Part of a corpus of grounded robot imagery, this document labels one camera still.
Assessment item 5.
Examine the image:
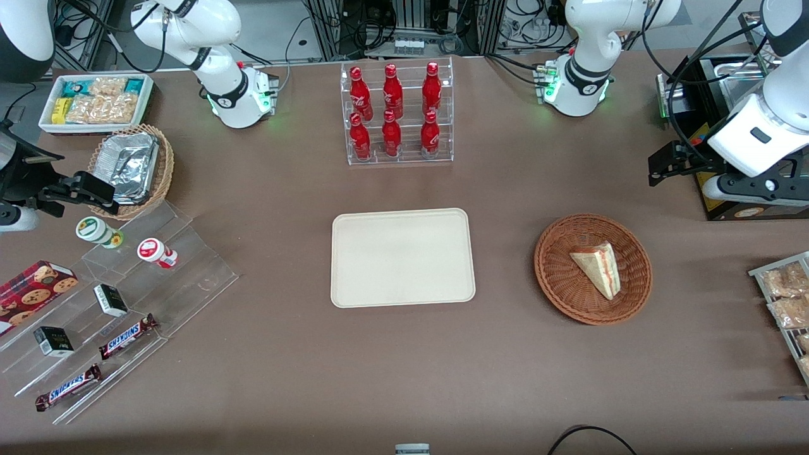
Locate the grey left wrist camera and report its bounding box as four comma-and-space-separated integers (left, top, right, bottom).
702, 172, 809, 207

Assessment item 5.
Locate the red cola bottle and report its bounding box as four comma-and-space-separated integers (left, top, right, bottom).
350, 112, 372, 161
422, 61, 442, 116
382, 110, 402, 157
350, 66, 374, 121
420, 111, 441, 157
383, 63, 404, 119

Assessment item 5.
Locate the white snack bin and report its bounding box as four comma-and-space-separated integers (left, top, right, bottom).
38, 73, 155, 137

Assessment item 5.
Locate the light wicker basket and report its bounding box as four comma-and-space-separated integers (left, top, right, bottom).
87, 123, 175, 221

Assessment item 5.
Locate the brown wicker basket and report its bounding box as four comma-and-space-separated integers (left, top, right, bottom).
534, 214, 653, 326

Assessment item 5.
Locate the silver foil container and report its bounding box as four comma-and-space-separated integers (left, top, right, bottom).
97, 132, 160, 206

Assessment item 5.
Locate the brown Snickers bar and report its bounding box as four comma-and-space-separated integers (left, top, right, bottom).
35, 364, 103, 413
99, 313, 159, 361

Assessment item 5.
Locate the large clear cracker bag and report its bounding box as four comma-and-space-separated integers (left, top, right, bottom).
66, 94, 138, 125

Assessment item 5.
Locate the clear acrylic stepped display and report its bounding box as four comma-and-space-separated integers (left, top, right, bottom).
0, 199, 240, 425

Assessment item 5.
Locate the red lid yogurt cup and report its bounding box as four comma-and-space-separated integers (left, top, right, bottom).
137, 238, 179, 269

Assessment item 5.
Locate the red cookie box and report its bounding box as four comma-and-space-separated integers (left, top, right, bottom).
0, 260, 80, 336

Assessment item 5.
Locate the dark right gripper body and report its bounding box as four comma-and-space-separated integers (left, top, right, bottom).
0, 123, 65, 207

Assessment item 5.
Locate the small clear cracker bag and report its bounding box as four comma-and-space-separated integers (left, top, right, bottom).
88, 76, 128, 97

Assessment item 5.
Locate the beige rectangular tray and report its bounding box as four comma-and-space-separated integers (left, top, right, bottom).
331, 208, 477, 309

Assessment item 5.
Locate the aluminium frame rack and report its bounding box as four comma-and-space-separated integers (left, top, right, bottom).
302, 0, 509, 59

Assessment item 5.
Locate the small black box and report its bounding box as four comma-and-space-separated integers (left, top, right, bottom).
33, 326, 75, 358
94, 284, 129, 318

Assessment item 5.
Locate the silver metal box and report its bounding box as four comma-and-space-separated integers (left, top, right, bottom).
656, 71, 688, 121

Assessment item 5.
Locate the tray of packaged snacks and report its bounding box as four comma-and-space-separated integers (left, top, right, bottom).
749, 252, 809, 386

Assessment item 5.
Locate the clear acrylic bottle rack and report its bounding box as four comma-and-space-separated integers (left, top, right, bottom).
340, 56, 454, 166

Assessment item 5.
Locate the triangle sandwich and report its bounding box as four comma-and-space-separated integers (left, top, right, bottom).
569, 242, 621, 301

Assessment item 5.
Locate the black looped cable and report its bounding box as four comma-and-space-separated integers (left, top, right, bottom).
547, 426, 638, 455

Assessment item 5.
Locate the green lid yogurt cup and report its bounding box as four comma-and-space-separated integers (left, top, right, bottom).
76, 216, 124, 249

